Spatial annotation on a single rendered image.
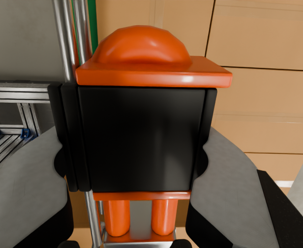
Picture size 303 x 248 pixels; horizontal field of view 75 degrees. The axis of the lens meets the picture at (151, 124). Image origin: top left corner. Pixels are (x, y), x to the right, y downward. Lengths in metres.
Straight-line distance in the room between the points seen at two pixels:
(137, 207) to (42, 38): 1.33
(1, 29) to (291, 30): 1.47
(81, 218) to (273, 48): 0.84
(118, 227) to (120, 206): 0.02
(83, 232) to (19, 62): 1.27
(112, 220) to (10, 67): 1.47
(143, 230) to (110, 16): 0.69
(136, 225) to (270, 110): 0.88
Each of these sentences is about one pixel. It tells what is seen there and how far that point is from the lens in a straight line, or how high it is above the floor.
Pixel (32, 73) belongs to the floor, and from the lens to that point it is 1.53.
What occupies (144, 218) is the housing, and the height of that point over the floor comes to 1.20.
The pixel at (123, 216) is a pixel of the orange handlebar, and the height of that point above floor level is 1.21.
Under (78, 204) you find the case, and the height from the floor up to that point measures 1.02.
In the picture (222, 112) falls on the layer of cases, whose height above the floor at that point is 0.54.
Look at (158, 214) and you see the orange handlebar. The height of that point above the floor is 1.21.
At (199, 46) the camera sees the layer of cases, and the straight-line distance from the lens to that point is 0.81.
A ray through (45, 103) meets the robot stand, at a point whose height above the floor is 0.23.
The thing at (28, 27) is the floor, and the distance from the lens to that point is 1.48.
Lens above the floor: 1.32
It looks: 63 degrees down
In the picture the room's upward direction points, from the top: 175 degrees clockwise
